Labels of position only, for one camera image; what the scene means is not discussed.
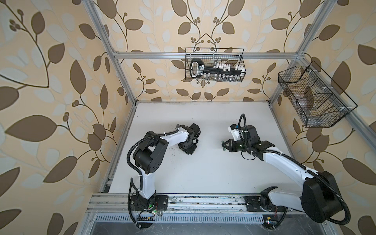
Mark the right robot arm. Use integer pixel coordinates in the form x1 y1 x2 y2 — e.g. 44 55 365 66
222 124 351 225

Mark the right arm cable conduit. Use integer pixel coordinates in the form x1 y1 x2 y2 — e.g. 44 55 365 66
237 113 352 226

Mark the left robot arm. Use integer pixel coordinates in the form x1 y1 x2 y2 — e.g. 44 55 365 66
126 123 201 210

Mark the aluminium rear crossbar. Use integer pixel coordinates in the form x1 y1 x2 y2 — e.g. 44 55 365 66
114 52 299 60

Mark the aluminium frame post left rear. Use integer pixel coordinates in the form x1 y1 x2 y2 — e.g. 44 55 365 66
83 0 137 106

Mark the black tool in basket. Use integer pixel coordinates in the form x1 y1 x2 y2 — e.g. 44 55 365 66
188 59 246 80

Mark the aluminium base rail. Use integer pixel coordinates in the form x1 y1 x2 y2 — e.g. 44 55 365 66
88 193 309 213

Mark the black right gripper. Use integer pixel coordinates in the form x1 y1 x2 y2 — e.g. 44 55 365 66
221 138 250 152

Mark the rear wire basket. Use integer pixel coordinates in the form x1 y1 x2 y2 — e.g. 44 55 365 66
185 47 246 83

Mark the aluminium frame post right rear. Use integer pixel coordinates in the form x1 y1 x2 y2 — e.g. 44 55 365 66
268 0 337 105

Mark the aluminium frame post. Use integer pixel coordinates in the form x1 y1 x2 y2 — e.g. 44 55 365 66
268 0 337 105
83 0 137 106

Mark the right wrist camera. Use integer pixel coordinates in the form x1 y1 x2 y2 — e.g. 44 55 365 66
228 124 241 141

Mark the side wire basket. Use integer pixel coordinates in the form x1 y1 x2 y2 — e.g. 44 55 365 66
278 61 358 128

